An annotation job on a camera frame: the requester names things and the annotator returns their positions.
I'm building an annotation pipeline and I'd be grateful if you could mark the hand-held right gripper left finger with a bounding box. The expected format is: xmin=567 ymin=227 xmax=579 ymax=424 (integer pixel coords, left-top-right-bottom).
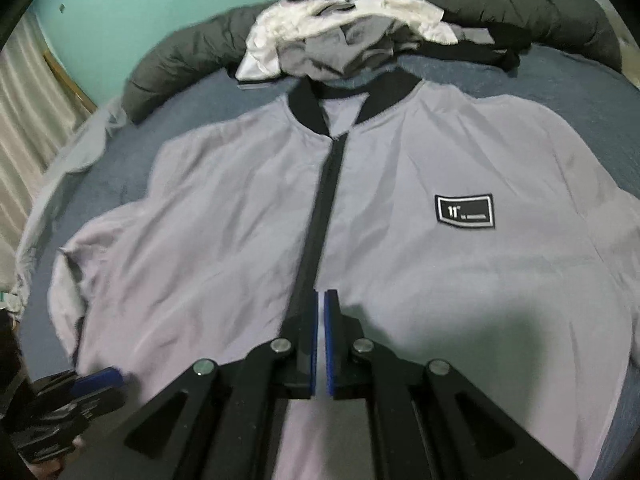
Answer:
xmin=62 ymin=289 xmax=320 ymax=480

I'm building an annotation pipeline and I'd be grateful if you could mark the black garment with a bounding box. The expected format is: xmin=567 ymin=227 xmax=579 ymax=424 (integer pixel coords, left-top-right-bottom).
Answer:
xmin=420 ymin=25 xmax=534 ymax=74

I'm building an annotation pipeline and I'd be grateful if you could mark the white garment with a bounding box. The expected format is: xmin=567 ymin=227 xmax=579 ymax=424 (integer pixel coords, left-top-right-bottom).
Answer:
xmin=235 ymin=0 xmax=459 ymax=89

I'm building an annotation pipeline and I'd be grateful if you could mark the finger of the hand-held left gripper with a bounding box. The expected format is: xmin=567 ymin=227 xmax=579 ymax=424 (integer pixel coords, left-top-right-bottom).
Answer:
xmin=71 ymin=367 xmax=124 ymax=397
xmin=54 ymin=387 xmax=127 ymax=432

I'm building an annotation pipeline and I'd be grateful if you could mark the light grey jacket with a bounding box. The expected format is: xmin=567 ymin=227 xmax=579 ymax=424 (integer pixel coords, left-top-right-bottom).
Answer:
xmin=46 ymin=72 xmax=632 ymax=480

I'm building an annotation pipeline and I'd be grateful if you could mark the light grey pillow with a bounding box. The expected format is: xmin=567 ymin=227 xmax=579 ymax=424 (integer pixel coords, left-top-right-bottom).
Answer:
xmin=15 ymin=97 xmax=127 ymax=312

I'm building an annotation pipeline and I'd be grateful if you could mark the dark grey duvet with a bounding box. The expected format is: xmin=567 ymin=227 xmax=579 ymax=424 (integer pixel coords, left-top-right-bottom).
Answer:
xmin=122 ymin=0 xmax=624 ymax=127

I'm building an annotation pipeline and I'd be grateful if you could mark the dark grey garment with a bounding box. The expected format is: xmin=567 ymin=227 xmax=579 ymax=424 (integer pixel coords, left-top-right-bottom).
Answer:
xmin=277 ymin=22 xmax=417 ymax=84

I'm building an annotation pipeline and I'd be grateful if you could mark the beige curtain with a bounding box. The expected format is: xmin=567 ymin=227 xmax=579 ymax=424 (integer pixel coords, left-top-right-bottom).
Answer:
xmin=0 ymin=10 xmax=87 ymax=257

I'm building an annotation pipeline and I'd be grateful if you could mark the wooden frame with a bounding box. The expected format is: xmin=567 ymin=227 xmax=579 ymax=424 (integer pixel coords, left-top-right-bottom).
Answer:
xmin=44 ymin=50 xmax=99 ymax=114

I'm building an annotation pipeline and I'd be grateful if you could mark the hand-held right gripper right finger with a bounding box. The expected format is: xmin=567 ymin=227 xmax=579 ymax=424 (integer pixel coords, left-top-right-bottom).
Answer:
xmin=324 ymin=289 xmax=576 ymax=480

